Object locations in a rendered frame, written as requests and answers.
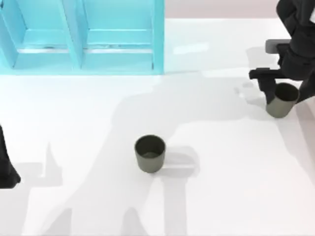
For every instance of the olive grey cup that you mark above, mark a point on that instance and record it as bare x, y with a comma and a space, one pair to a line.
148, 164
279, 108

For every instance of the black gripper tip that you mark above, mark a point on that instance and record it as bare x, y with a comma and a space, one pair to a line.
7, 169

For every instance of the light blue rack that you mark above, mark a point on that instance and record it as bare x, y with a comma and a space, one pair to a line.
118, 37

